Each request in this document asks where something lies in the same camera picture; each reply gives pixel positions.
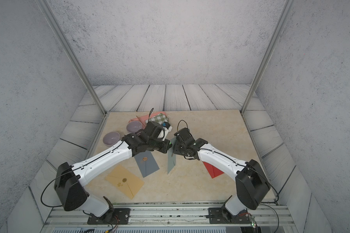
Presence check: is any aluminium frame post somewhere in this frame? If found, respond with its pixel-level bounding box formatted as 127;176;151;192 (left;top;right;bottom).
36;0;107;117
240;0;295;116

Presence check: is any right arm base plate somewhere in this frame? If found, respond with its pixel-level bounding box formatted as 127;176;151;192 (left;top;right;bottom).
206;206;251;224

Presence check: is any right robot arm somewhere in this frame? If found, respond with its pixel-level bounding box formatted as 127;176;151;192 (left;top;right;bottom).
174;128;271;216

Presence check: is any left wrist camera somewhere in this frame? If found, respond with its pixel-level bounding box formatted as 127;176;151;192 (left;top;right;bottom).
162;122;172;140

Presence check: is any left aluminium frame post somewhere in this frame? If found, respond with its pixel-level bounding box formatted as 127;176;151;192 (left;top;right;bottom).
36;0;107;117

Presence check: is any lilac bowl on tray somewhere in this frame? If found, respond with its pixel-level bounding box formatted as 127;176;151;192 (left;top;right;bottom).
126;121;143;133

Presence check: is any right aluminium frame post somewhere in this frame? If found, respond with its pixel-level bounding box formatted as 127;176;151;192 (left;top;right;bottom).
240;0;295;116

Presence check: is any yellow envelope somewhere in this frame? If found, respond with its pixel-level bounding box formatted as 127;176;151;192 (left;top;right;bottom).
105;165;144;199

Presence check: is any red envelope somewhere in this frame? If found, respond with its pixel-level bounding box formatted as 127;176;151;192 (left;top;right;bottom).
203;162;223;179

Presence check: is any grey envelope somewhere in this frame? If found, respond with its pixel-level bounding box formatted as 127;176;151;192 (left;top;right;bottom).
134;151;159;178

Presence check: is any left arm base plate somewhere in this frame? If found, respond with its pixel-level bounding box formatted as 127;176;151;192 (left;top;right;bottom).
87;208;131;226

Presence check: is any aluminium front rail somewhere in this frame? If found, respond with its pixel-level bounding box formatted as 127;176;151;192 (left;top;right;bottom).
41;202;297;233

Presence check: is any green checkered cloth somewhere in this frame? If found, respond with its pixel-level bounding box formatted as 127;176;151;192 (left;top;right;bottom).
146;113;169;124

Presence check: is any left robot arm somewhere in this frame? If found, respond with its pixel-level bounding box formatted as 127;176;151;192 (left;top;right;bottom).
54;121;172;217

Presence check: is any lilac bowl on table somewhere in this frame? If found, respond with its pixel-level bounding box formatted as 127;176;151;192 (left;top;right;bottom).
103;131;121;147

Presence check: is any light blue envelope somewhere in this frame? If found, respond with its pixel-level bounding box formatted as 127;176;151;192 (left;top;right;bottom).
167;137;176;174

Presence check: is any pink tray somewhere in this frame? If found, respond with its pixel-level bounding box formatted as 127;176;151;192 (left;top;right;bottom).
128;111;167;123

